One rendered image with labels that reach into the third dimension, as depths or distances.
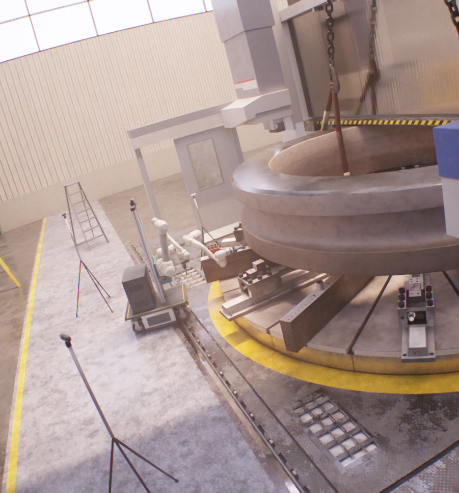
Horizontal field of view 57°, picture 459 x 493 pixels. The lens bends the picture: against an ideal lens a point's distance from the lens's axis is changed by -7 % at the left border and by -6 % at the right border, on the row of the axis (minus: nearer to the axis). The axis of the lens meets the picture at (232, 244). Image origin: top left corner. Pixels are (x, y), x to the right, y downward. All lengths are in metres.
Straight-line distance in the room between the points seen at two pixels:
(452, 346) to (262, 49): 6.21
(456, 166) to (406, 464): 2.78
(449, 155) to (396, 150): 7.32
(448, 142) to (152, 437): 3.97
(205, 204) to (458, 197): 8.25
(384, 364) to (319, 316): 0.87
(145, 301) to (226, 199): 3.97
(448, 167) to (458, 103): 5.27
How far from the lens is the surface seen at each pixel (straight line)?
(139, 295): 6.43
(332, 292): 5.07
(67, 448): 5.15
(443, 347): 4.51
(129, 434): 4.91
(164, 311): 6.44
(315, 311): 4.83
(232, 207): 9.80
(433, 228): 4.63
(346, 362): 4.78
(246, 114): 8.33
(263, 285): 5.58
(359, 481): 3.81
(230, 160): 9.67
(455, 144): 1.55
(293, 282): 5.90
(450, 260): 4.64
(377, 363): 4.67
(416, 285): 4.54
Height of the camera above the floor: 2.96
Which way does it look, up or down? 19 degrees down
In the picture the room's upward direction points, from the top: 15 degrees counter-clockwise
